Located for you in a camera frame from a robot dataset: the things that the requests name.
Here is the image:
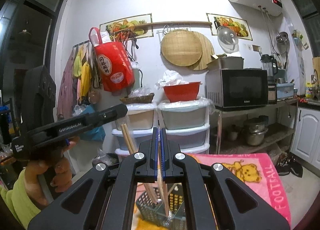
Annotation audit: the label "green sleeve forearm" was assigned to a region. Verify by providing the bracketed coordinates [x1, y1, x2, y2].
[1, 169, 41, 229]

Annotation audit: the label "white kitchen cabinets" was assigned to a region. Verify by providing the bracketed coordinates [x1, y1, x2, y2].
[290, 107, 319, 170]

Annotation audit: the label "left hand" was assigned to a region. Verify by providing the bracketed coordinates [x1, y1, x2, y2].
[23, 136, 80, 207]

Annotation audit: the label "pink cartoon bear blanket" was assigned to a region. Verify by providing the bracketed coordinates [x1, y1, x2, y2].
[131, 152, 292, 230]

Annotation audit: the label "dark green utensil caddy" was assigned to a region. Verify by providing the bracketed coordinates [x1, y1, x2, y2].
[136, 183, 187, 229]

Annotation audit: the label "teal bag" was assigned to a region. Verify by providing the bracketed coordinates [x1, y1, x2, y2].
[79, 105, 106, 142]

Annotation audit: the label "hanging clothes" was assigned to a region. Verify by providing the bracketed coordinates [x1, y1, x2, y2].
[56, 41, 100, 120]

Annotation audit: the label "stainless steel pots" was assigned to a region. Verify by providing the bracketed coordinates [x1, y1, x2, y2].
[244, 116, 268, 146]

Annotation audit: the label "right plastic drawer tower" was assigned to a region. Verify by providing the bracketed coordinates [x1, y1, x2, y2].
[157, 97, 215, 154]

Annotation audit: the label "plastic drawer tower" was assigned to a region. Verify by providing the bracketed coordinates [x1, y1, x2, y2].
[157, 97, 215, 154]
[112, 103, 158, 159]

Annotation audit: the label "metal shelf rack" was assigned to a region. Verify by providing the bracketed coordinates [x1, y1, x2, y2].
[214, 99, 298, 155]

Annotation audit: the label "left plastic drawer tower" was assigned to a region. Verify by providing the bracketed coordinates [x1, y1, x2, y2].
[112, 103, 158, 159]

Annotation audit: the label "red gift bag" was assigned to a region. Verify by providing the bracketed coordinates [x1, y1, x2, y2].
[88, 27, 135, 92]

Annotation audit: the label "wicker basket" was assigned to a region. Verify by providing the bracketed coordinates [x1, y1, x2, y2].
[120, 93, 155, 105]

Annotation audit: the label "black microwave oven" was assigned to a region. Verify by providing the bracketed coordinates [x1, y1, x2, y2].
[206, 69, 268, 109]

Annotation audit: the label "red plastic basin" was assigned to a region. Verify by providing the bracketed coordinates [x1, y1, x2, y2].
[163, 82, 202, 103]

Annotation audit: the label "light blue appliance box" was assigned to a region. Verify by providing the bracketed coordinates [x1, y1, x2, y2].
[276, 83, 294, 101]

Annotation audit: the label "cardboard box on microwave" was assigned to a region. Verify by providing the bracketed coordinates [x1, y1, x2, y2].
[207, 56, 244, 71]

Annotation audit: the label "left food poster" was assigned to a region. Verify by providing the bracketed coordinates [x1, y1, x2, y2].
[99, 13, 153, 41]

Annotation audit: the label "food poster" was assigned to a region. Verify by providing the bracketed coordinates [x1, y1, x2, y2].
[206, 13, 253, 41]
[99, 13, 153, 41]

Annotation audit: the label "black blender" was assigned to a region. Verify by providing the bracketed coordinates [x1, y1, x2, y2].
[260, 54, 278, 83]

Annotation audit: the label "round bamboo mat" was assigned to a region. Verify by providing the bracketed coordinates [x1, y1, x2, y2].
[187, 31, 215, 71]

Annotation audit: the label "round bamboo tray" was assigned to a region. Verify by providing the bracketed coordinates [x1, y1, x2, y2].
[161, 29, 202, 67]

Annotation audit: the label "glass pot lid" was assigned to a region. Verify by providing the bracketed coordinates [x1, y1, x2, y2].
[217, 26, 239, 54]

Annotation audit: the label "hanging steel colander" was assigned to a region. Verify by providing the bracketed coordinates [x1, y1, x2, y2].
[276, 31, 290, 55]

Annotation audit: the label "wooden cutting board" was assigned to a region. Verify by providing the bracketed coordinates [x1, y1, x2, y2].
[312, 56, 320, 86]

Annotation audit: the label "right food poster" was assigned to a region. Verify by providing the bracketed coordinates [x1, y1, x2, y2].
[206, 13, 253, 41]

